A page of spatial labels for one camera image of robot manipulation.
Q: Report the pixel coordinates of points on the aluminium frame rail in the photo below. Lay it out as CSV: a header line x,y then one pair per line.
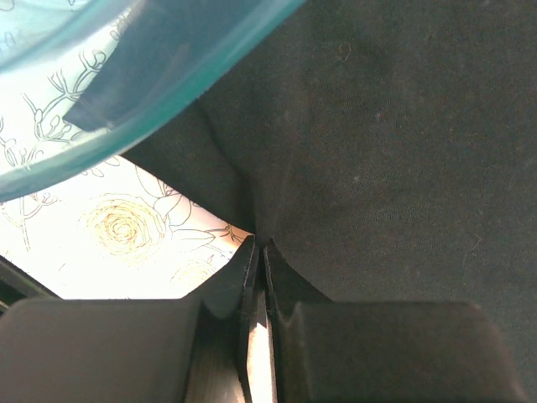
x,y
16,285

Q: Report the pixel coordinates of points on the floral table mat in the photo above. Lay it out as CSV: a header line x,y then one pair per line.
x,y
113,231

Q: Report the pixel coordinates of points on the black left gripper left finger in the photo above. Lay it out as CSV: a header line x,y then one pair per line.
x,y
192,349

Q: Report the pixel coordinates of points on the black t-shirt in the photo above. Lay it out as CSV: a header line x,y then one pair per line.
x,y
386,148

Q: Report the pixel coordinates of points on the teal plastic bin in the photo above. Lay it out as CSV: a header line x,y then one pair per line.
x,y
170,53

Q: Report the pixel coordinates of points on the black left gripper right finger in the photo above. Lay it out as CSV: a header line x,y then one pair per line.
x,y
387,351

